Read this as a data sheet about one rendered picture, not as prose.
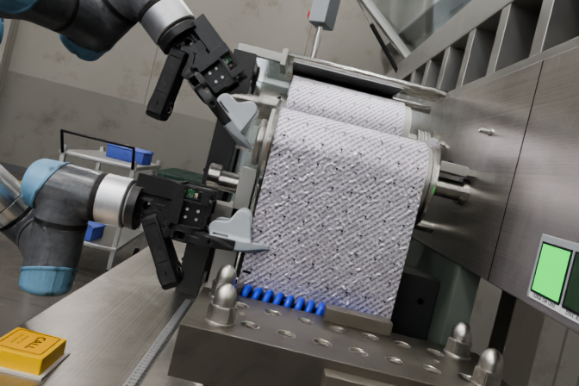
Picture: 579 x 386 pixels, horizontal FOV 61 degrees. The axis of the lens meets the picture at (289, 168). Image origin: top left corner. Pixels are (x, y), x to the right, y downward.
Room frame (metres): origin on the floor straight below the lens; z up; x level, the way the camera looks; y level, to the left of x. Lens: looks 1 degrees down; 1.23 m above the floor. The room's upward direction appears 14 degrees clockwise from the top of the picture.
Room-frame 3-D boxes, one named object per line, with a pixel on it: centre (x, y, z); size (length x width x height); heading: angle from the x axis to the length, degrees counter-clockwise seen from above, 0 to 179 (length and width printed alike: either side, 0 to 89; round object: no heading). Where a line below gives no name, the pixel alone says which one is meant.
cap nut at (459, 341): (0.67, -0.28, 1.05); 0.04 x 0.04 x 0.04
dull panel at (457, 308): (1.88, -0.29, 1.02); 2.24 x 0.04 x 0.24; 1
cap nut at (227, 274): (0.67, 0.05, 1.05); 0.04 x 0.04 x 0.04
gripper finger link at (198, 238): (0.72, 0.09, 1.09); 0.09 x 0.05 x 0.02; 90
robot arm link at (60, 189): (0.74, 0.31, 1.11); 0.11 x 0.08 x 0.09; 91
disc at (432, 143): (0.80, -0.21, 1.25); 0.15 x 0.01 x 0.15; 1
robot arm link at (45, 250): (0.75, 0.32, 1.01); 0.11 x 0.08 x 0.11; 36
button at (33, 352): (0.64, 0.27, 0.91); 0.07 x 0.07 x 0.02; 1
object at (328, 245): (0.74, -0.08, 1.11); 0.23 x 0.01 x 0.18; 91
